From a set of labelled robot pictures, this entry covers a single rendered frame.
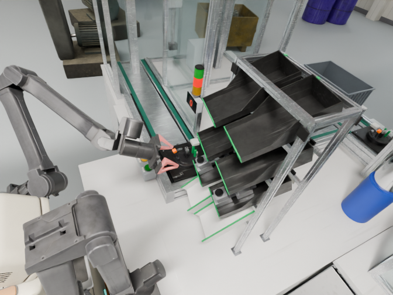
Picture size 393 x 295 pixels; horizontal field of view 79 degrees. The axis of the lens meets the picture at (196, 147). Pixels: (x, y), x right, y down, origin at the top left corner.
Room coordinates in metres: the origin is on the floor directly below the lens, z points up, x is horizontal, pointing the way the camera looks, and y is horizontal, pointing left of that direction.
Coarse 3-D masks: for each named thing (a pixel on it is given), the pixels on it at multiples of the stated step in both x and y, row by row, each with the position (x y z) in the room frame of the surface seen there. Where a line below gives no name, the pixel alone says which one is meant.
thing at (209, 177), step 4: (232, 152) 0.72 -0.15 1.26; (192, 160) 0.68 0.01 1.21; (216, 168) 0.65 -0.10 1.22; (196, 172) 0.62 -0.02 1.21; (208, 172) 0.63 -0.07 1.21; (212, 172) 0.63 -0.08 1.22; (216, 172) 0.63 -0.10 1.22; (200, 176) 0.62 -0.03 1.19; (204, 176) 0.61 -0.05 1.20; (208, 176) 0.61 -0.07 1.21; (212, 176) 0.61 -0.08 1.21; (216, 176) 0.61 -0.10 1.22; (220, 176) 0.59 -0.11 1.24; (200, 180) 0.58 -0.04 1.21; (204, 180) 0.59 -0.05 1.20; (208, 180) 0.58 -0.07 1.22; (212, 180) 0.58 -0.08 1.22; (216, 180) 0.59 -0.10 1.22; (204, 184) 0.57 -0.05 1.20; (208, 184) 0.58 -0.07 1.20
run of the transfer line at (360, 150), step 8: (368, 120) 1.58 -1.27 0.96; (328, 128) 1.46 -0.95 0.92; (336, 128) 1.47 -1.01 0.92; (352, 128) 1.50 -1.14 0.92; (360, 128) 1.52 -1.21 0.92; (352, 136) 1.35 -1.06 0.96; (344, 144) 1.35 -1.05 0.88; (352, 144) 1.31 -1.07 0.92; (360, 144) 1.28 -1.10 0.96; (352, 152) 1.28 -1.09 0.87; (360, 152) 1.24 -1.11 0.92; (368, 152) 1.21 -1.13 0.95; (376, 152) 1.22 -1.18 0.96; (360, 160) 1.21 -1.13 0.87; (368, 160) 1.18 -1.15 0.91
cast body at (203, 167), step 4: (200, 156) 0.65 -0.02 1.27; (204, 156) 0.66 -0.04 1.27; (196, 160) 0.64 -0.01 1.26; (200, 160) 0.64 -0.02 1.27; (204, 160) 0.64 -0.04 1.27; (212, 160) 0.67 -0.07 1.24; (196, 164) 0.65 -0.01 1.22; (200, 164) 0.62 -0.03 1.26; (204, 164) 0.63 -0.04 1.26; (208, 164) 0.63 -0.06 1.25; (212, 164) 0.66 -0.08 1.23; (196, 168) 0.63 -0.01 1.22; (200, 168) 0.62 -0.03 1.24; (204, 168) 0.63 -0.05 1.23; (208, 168) 0.64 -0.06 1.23; (212, 168) 0.64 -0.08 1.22; (200, 172) 0.62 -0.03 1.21; (204, 172) 0.63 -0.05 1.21
